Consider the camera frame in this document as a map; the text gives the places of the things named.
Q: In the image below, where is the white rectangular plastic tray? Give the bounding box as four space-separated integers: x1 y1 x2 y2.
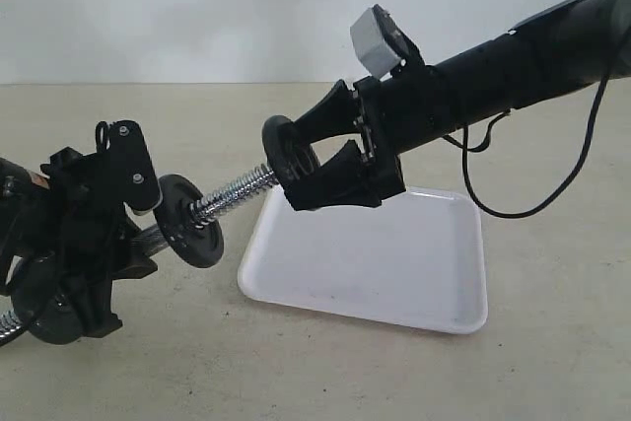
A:
238 187 488 334

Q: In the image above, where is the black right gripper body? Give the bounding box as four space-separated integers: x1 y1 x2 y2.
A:
354 64 454 199

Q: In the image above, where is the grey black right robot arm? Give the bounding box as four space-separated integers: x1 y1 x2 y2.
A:
284 0 630 210

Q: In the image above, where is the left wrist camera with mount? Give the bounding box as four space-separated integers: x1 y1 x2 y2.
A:
95 119 163 216

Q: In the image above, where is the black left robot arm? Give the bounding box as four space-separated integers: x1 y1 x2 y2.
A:
1 148 157 345

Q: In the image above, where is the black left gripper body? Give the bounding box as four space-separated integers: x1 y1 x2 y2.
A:
34 147 129 298

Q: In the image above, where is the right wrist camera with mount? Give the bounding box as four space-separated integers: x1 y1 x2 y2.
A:
349 4 425 80

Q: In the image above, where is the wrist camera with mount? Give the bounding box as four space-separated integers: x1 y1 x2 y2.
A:
349 4 425 80
95 119 163 216

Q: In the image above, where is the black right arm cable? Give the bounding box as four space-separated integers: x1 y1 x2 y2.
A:
441 0 631 219

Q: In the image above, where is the black weight plate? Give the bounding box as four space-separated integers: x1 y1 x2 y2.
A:
154 174 224 268
11 255 83 345
261 115 320 187

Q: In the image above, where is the chrome threaded dumbbell bar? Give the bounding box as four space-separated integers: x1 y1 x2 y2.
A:
0 163 277 342

